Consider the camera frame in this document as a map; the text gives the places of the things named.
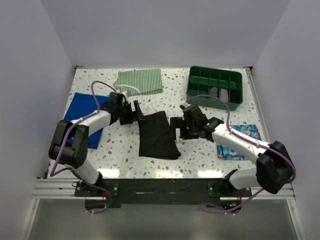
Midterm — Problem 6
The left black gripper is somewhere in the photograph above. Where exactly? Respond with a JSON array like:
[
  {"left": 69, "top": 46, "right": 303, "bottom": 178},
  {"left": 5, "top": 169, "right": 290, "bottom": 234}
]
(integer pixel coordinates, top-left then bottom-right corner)
[{"left": 117, "top": 100, "right": 145, "bottom": 125}]

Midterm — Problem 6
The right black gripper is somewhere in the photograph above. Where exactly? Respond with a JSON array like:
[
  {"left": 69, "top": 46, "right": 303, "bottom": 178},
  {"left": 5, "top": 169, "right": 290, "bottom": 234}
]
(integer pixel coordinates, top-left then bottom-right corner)
[{"left": 168, "top": 116, "right": 199, "bottom": 140}]

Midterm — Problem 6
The black pinstriped underwear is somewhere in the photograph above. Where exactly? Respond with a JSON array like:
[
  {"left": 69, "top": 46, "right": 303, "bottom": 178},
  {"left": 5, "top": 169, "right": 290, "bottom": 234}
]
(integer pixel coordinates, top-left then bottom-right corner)
[{"left": 138, "top": 111, "right": 181, "bottom": 160}]

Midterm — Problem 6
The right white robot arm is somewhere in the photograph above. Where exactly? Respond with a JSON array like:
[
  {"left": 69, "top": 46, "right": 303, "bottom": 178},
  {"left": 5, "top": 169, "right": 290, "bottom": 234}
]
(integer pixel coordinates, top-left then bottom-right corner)
[{"left": 169, "top": 104, "right": 296, "bottom": 197}]

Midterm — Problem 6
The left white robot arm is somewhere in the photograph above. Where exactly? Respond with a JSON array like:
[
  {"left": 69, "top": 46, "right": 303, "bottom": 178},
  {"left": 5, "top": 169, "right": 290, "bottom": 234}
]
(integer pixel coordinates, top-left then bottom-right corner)
[{"left": 48, "top": 91, "right": 145, "bottom": 196}]

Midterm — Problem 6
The green striped underwear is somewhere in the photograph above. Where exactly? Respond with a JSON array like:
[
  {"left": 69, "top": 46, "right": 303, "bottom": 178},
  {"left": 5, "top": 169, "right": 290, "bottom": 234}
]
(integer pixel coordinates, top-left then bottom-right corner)
[{"left": 113, "top": 68, "right": 163, "bottom": 96}]

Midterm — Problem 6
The rolled blue striped underwear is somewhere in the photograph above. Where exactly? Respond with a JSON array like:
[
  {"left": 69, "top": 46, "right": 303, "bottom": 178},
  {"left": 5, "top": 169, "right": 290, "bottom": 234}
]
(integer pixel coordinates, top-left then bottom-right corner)
[{"left": 208, "top": 86, "right": 219, "bottom": 100}]

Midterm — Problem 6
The blue folded underwear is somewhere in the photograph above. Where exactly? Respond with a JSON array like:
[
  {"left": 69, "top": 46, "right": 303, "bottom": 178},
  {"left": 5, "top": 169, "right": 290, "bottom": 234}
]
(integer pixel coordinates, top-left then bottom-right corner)
[{"left": 63, "top": 92, "right": 103, "bottom": 149}]

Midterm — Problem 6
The rolled grey striped underwear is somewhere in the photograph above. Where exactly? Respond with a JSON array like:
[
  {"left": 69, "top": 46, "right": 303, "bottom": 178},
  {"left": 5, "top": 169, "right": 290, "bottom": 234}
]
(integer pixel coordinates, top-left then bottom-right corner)
[{"left": 219, "top": 88, "right": 229, "bottom": 103}]

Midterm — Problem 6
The blue floral underwear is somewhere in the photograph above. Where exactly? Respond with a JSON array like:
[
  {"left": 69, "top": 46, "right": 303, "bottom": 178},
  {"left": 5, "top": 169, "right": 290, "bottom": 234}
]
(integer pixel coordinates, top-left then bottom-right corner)
[{"left": 216, "top": 124, "right": 262, "bottom": 161}]

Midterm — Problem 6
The green divided storage bin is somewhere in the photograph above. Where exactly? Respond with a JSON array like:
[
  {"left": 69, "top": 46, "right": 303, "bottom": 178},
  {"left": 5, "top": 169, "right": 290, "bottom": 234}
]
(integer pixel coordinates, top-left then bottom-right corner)
[{"left": 186, "top": 66, "right": 244, "bottom": 111}]

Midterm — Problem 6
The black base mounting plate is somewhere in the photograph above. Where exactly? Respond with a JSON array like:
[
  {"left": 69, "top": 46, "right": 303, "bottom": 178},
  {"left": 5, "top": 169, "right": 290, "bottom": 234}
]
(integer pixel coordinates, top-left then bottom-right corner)
[{"left": 72, "top": 178, "right": 252, "bottom": 211}]

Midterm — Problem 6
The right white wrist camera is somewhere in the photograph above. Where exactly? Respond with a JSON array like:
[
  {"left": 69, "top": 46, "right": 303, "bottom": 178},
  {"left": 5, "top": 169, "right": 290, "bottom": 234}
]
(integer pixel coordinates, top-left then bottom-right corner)
[{"left": 179, "top": 102, "right": 188, "bottom": 109}]

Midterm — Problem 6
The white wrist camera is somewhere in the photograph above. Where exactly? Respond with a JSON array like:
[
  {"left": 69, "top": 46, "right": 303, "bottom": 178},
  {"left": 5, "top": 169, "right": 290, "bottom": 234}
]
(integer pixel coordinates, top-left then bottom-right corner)
[
  {"left": 179, "top": 102, "right": 188, "bottom": 109},
  {"left": 122, "top": 90, "right": 131, "bottom": 102}
]

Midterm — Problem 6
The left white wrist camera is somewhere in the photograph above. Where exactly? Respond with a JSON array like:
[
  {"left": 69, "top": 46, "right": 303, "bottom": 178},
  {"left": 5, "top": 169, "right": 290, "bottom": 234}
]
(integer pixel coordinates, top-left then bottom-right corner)
[{"left": 122, "top": 90, "right": 131, "bottom": 102}]

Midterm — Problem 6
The aluminium frame rail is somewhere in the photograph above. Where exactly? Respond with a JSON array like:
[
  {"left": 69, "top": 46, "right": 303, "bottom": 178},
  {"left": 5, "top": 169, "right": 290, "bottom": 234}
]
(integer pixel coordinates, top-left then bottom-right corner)
[{"left": 47, "top": 66, "right": 296, "bottom": 208}]

